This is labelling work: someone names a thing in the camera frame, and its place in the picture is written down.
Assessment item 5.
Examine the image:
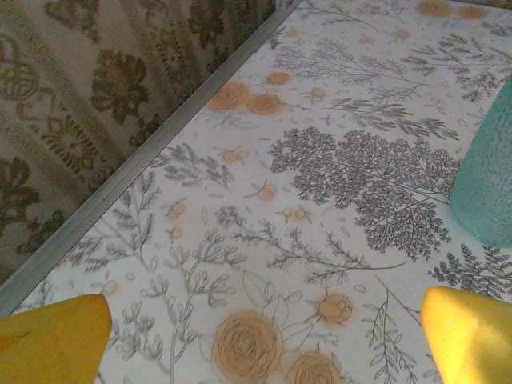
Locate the teal frosted cup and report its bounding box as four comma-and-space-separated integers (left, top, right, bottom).
449, 74, 512, 250

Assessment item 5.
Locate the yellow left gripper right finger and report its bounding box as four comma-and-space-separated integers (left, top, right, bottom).
419, 285, 512, 384

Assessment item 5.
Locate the aluminium table edge rail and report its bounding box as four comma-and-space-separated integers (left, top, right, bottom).
0, 0, 304, 319

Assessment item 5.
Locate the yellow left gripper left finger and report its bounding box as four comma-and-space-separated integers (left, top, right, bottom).
0, 294, 114, 384

